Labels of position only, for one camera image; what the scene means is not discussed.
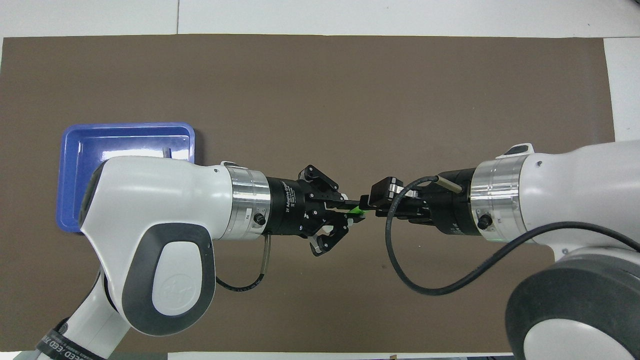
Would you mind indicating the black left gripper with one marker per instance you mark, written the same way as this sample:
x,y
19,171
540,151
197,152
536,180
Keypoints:
x,y
290,207

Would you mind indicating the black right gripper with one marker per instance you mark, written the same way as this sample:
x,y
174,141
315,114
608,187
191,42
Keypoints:
x,y
450,210

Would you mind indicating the green pen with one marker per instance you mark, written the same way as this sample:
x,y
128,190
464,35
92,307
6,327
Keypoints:
x,y
357,212

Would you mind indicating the purple pen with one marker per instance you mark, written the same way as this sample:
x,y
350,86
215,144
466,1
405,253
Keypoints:
x,y
167,151

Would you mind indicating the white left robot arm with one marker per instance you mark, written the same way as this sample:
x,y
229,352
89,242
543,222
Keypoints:
x,y
150,200

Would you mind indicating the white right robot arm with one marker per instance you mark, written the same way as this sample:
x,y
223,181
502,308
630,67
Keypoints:
x,y
575,190

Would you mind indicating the brown table mat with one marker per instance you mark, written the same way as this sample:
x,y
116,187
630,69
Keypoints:
x,y
320,100

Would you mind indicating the blue plastic tray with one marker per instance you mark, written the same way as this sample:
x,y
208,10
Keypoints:
x,y
85,145

